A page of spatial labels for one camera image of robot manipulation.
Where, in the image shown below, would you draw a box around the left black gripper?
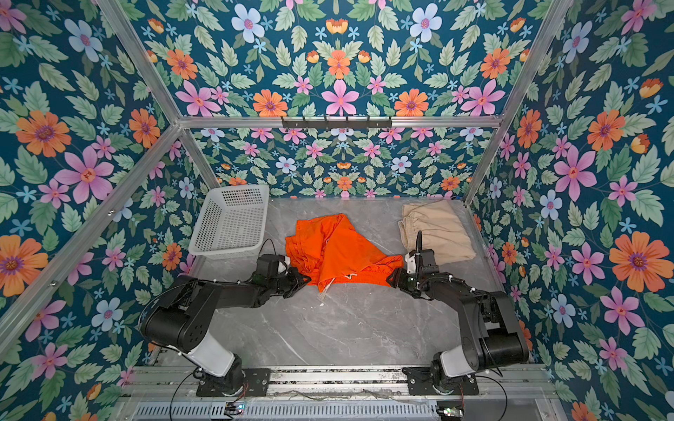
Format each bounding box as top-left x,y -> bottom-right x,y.
267,267 -> 312,299

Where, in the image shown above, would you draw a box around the beige drawstring shorts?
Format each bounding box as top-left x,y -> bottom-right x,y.
398,201 -> 477,266

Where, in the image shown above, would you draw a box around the orange shorts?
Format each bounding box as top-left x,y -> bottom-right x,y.
285,214 -> 404,294

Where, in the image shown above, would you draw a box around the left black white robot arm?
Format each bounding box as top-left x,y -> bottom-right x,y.
140,268 -> 311,396

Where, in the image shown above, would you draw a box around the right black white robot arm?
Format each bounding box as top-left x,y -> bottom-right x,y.
387,268 -> 529,395

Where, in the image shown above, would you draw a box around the white perforated plastic basket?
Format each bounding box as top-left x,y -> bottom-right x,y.
189,184 -> 270,260

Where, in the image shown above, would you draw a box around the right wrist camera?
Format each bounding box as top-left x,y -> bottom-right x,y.
405,232 -> 439,278

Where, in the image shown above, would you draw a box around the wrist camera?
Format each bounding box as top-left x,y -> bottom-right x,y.
405,232 -> 439,278
256,254 -> 290,278

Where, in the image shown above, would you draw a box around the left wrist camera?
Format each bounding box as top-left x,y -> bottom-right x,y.
256,254 -> 290,278

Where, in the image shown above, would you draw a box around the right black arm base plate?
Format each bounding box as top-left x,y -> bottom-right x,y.
402,367 -> 479,396

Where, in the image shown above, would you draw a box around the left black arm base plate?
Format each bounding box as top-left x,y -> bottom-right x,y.
196,368 -> 271,398

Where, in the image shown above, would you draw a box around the white vented cable duct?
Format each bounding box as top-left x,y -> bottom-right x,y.
132,401 -> 440,420

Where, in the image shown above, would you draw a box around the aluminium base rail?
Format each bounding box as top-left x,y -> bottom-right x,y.
121,364 -> 558,401

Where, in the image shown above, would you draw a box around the black hook rail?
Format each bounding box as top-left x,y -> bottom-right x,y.
281,117 -> 393,130

